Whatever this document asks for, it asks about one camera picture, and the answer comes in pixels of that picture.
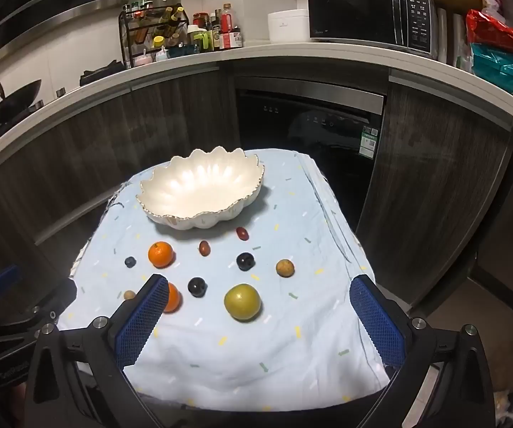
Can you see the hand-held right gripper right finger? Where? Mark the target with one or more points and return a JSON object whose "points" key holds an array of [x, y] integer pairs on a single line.
{"points": [[377, 321]]}

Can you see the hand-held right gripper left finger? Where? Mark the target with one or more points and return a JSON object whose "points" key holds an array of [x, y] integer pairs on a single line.
{"points": [[143, 321]]}

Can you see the small brown longan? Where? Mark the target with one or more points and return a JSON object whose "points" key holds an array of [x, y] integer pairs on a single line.
{"points": [[129, 295]]}

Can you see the orange tangerine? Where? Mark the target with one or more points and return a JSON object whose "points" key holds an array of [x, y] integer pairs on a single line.
{"points": [[161, 254], [173, 298]]}

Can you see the blueberry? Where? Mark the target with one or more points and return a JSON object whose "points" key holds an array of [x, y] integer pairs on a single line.
{"points": [[130, 261]]}

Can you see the dark purple plum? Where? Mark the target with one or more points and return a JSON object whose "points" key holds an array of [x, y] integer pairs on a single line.
{"points": [[245, 261], [197, 286]]}

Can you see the green round fruit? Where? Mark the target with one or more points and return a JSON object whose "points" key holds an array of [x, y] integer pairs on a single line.
{"points": [[242, 302]]}

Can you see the large brown longan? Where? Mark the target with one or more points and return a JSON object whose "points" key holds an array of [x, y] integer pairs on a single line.
{"points": [[285, 268]]}

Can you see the white scalloped ceramic bowl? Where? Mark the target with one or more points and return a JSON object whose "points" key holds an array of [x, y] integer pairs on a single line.
{"points": [[198, 187]]}

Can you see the light blue patterned cloth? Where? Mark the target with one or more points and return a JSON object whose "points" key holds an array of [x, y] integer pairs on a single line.
{"points": [[238, 356]]}

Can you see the dark wood base cabinet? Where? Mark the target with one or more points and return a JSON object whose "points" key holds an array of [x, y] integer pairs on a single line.
{"points": [[439, 187], [105, 142]]}

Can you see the black wok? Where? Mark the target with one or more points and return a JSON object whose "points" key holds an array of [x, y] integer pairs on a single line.
{"points": [[18, 98]]}

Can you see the black built-in dishwasher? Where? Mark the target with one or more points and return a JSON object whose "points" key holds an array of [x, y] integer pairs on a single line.
{"points": [[328, 111]]}

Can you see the dark cloth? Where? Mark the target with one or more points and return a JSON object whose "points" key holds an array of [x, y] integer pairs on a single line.
{"points": [[100, 73]]}

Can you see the black range hood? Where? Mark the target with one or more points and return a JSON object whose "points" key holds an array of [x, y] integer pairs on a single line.
{"points": [[60, 9]]}

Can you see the teal plastic bag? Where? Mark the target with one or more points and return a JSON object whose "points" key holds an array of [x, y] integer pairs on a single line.
{"points": [[499, 70]]}

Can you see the green plastic cup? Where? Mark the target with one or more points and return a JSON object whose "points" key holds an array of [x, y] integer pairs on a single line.
{"points": [[202, 41]]}

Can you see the white kitchen countertop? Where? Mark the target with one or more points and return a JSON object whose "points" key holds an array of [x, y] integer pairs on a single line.
{"points": [[283, 50]]}

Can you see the white paper rolls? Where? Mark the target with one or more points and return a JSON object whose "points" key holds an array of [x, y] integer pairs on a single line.
{"points": [[450, 38]]}

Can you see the dark glass bottle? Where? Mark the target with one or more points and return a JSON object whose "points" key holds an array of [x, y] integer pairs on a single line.
{"points": [[215, 31]]}

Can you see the red label sauce bottle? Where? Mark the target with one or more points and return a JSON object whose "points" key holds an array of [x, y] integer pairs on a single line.
{"points": [[227, 29]]}

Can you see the red jar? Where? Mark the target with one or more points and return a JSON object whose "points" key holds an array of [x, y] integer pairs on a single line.
{"points": [[200, 19]]}

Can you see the black microwave oven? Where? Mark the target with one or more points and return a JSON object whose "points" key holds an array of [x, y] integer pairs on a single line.
{"points": [[359, 13]]}

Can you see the white rice cooker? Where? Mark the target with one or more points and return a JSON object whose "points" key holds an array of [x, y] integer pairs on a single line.
{"points": [[287, 26]]}

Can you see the red plastic bag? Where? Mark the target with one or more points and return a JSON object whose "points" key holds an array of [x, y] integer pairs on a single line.
{"points": [[490, 31]]}

